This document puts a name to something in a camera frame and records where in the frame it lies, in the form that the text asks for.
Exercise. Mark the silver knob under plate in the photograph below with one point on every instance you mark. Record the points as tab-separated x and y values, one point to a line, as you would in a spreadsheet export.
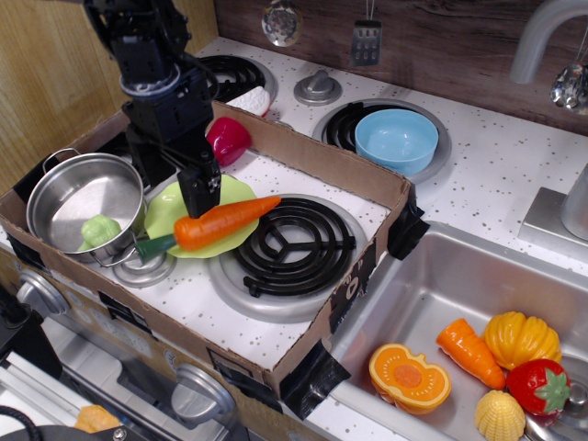
130	271

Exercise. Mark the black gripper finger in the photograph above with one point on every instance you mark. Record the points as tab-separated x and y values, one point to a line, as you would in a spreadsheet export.
200	185

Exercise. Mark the orange pumpkin half toy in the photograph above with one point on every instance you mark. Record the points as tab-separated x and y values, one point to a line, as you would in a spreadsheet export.
408	381

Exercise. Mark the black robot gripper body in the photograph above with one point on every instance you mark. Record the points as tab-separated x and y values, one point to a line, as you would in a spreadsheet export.
167	122

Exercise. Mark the orange toy bottom left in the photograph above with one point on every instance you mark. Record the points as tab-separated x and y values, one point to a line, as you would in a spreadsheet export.
94	418

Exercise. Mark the back right black burner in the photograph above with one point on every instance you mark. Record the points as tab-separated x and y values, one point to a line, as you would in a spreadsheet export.
337	128

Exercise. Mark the back left black burner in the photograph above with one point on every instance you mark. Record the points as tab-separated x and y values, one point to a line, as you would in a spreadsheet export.
231	76

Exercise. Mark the front right black burner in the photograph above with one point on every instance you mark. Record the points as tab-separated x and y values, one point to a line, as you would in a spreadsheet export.
288	266

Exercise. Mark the brown cardboard fence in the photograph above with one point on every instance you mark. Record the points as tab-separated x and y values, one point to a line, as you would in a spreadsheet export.
185	320

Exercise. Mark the silver stove knob top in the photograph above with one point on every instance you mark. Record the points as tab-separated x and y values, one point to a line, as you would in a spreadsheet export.
319	89

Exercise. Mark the green plastic plate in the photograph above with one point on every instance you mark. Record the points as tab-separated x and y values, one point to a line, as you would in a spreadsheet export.
168	206

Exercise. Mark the hanging silver spatula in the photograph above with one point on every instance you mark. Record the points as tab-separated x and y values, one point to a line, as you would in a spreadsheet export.
366	39

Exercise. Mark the green toy vegetable in pot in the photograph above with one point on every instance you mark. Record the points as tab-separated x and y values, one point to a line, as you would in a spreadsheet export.
97	231

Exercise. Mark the silver front knob right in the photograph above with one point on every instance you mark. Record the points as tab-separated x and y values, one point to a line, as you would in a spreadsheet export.
199	398

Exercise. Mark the hanging silver spoon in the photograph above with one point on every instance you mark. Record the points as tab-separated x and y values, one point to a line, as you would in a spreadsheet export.
569	90

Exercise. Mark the orange carrot piece toy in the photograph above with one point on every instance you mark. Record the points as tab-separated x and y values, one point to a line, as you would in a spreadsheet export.
461	343

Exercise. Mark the silver front knob left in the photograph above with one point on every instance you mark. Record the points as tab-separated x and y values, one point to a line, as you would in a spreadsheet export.
40	295

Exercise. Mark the red toy strawberry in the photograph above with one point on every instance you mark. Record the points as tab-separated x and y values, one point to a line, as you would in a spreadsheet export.
541	386

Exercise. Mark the silver metal pot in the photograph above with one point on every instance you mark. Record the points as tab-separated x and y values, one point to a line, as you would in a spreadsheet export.
76	190

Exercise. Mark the blue plastic bowl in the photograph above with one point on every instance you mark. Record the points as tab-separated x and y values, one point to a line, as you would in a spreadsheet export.
399	139

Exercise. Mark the red toy pepper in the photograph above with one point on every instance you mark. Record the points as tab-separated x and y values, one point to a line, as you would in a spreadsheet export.
229	140

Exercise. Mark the orange toy carrot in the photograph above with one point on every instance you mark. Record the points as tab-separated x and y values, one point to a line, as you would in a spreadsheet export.
193	234

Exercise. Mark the hanging silver strainer ladle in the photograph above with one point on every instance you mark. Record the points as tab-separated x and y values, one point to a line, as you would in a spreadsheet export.
282	23

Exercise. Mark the silver sink basin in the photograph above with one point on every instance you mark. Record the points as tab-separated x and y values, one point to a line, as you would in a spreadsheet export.
452	275

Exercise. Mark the yellow toy corn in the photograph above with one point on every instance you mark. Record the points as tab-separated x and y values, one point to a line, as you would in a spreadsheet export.
499	417

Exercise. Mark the silver faucet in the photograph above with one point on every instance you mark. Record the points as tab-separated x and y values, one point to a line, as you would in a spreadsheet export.
557	218

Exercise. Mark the yellow pumpkin toy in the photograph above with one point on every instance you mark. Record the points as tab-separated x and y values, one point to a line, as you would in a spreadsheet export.
514	339

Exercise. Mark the white toy garlic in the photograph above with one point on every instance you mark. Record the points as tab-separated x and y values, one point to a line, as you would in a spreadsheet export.
256	101

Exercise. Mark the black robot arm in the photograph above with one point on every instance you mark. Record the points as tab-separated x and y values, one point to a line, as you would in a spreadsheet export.
147	40

